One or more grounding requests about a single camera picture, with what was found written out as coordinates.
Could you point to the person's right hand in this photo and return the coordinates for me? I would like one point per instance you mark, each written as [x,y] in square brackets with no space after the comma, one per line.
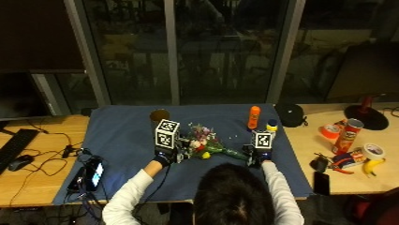
[258,153]

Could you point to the person's left hand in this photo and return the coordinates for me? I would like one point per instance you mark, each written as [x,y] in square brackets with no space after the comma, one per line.
[165,156]

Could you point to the artificial flower bouquet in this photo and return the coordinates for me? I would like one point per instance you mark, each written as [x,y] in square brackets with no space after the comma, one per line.
[205,142]

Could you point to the white marker cube right glove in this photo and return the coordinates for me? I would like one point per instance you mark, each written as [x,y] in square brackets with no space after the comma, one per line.
[262,139]

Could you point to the white marker cube glove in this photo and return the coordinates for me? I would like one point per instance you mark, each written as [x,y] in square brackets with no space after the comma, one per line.
[167,133]
[262,139]

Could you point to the white marker cube left glove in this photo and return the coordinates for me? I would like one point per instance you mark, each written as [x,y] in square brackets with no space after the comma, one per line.
[167,133]

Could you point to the yellow bottle with blue cap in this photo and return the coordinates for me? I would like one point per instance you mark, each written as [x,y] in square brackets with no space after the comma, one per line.
[272,125]

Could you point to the blue table cloth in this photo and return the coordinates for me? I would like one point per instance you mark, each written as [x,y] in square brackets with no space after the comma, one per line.
[124,140]

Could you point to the orange bottle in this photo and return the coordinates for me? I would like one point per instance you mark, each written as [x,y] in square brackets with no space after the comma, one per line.
[253,117]

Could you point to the brown cylindrical vase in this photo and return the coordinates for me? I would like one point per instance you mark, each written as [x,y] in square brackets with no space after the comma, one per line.
[159,116]

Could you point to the black round pouch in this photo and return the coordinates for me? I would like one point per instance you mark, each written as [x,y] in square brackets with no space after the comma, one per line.
[289,114]

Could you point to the small black pouch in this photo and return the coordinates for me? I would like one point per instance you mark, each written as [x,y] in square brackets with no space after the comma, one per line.
[319,163]

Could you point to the the person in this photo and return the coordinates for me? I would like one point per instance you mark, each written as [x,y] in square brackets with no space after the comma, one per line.
[233,200]

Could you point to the black smartphone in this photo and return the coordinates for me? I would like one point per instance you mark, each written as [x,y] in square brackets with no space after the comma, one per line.
[321,183]

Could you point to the smartphone with lit screen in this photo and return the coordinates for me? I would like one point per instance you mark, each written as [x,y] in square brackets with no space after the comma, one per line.
[93,175]

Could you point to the orange tape roll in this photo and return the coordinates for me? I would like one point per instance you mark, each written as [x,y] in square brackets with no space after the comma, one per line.
[330,131]

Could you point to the colourful snack box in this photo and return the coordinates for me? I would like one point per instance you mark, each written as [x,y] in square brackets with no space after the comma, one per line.
[349,158]

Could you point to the red chips can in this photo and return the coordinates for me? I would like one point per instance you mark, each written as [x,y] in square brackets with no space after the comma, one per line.
[347,136]

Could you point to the yellow banana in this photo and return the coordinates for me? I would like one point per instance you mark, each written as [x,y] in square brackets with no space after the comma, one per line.
[370,166]

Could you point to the white tape roll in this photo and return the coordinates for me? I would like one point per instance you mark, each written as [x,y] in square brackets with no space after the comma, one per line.
[373,151]

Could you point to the black monitor with red stand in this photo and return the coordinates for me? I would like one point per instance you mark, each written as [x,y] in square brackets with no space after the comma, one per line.
[366,84]

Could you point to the black computer mouse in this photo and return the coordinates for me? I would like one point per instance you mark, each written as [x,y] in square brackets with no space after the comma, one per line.
[20,162]

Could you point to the black keyboard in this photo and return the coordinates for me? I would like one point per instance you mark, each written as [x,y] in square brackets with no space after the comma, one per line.
[15,145]

